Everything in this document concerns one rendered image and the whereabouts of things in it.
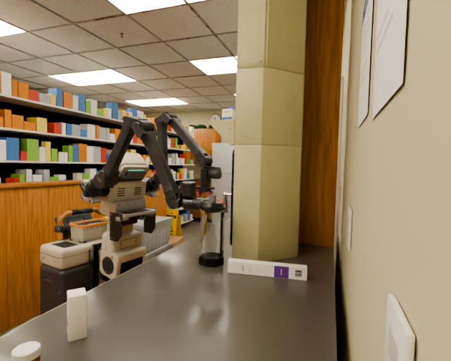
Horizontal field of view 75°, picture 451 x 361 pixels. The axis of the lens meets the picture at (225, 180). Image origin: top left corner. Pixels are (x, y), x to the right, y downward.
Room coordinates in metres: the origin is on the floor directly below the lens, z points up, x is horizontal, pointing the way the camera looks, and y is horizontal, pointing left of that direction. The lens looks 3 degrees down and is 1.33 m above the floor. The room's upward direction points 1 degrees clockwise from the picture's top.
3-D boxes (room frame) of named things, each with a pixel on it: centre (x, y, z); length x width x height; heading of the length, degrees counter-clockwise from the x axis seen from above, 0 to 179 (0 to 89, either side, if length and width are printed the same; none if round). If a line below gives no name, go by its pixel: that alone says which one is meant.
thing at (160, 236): (3.48, 0.93, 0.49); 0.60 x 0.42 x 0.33; 160
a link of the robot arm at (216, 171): (1.73, 0.08, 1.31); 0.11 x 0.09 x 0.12; 59
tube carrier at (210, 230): (1.15, 0.05, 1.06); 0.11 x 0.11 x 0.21
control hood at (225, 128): (1.38, -0.03, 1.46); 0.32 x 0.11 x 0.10; 160
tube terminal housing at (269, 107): (1.31, -0.20, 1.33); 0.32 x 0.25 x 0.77; 160
